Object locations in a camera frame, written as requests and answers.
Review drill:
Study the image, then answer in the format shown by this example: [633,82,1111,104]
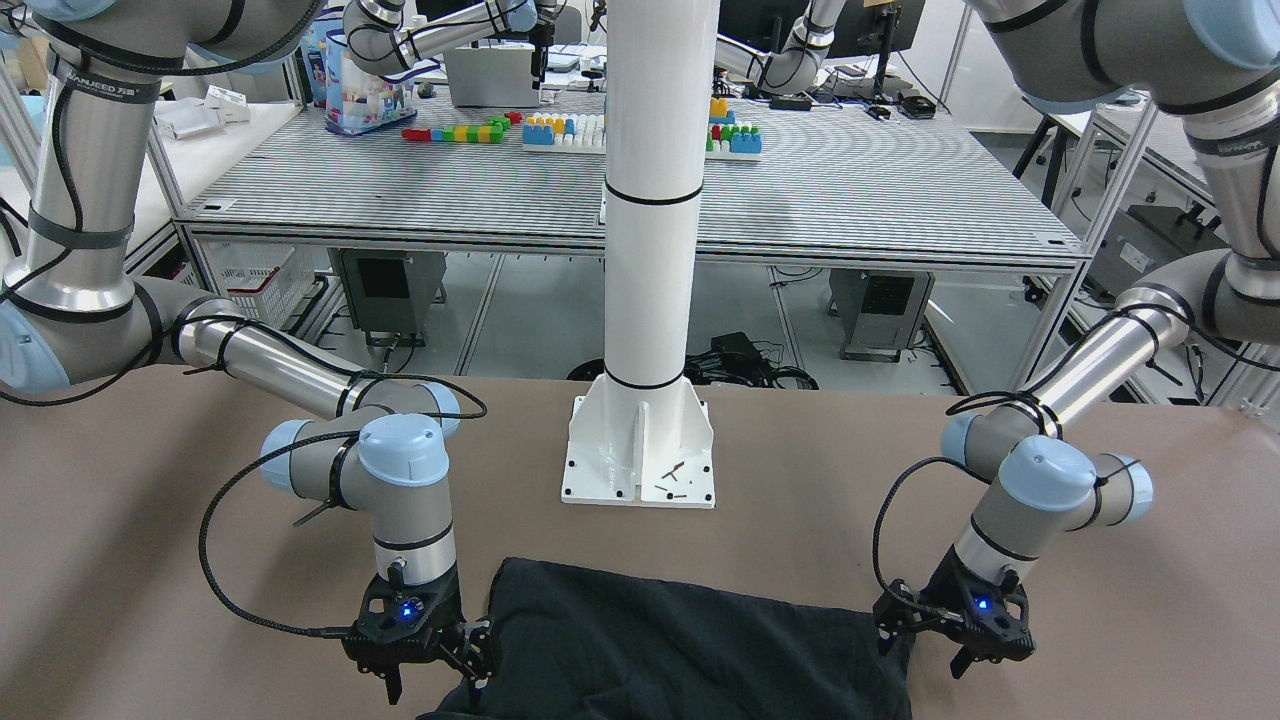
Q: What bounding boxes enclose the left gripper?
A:
[873,550,1036,680]

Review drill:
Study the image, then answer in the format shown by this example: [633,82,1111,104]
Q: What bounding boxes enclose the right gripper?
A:
[342,568,493,705]

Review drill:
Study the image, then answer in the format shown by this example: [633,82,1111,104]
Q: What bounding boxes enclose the black t-shirt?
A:
[430,559,913,719]

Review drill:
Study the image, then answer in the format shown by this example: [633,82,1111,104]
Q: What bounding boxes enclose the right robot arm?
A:
[3,1,497,703]

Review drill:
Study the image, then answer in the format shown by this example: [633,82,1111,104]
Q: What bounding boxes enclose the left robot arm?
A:
[873,1,1279,678]

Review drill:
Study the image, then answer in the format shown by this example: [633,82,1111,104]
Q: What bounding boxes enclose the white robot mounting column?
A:
[561,1,719,509]

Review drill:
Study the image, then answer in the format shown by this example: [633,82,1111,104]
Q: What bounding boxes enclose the white plastic basket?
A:
[204,242,315,328]

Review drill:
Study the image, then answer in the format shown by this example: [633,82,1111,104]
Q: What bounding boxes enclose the striped background work table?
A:
[182,101,1089,277]

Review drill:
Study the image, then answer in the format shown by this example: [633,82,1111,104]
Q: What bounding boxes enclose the toy building blocks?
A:
[401,97,764,161]

